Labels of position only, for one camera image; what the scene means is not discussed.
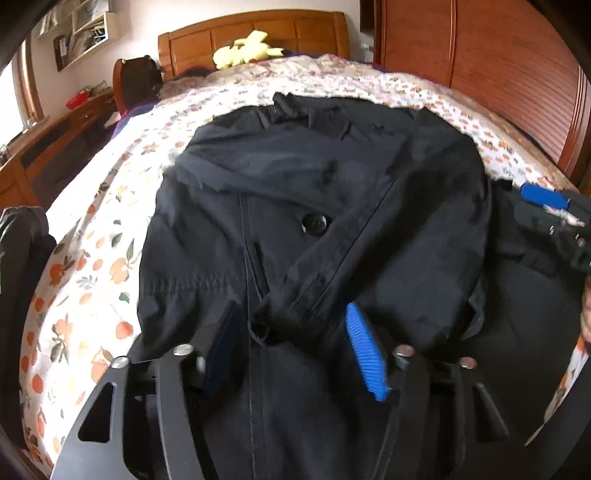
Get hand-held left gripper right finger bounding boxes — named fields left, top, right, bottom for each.
left=345, top=302, right=527, bottom=480

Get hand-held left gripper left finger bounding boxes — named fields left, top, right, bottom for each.
left=51, top=300, right=241, bottom=480

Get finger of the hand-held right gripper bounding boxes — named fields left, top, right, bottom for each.
left=521, top=184, right=572, bottom=209

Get black coat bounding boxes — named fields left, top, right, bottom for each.
left=131, top=91, right=591, bottom=480

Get folded dark clothes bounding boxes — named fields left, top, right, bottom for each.
left=0, top=206, right=57, bottom=287

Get person's right hand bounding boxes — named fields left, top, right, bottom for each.
left=580, top=277, right=591, bottom=342

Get wooden slatted wardrobe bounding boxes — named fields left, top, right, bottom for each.
left=360, top=0, right=591, bottom=190

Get bed with floral quilt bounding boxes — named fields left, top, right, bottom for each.
left=18, top=69, right=591, bottom=476

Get wooden desk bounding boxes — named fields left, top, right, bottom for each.
left=0, top=88, right=118, bottom=208

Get wooden chair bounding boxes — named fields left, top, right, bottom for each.
left=113, top=58, right=127, bottom=112

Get floral quilt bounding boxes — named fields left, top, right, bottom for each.
left=159, top=53, right=384, bottom=93

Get yellow plush toy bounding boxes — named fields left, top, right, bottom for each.
left=212, top=30, right=284, bottom=70

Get wooden headboard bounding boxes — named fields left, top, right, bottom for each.
left=158, top=9, right=351, bottom=79

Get wooden framed window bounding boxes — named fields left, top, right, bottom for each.
left=11, top=37, right=47, bottom=125

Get white wall shelf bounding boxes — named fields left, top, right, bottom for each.
left=34, top=0, right=120, bottom=72

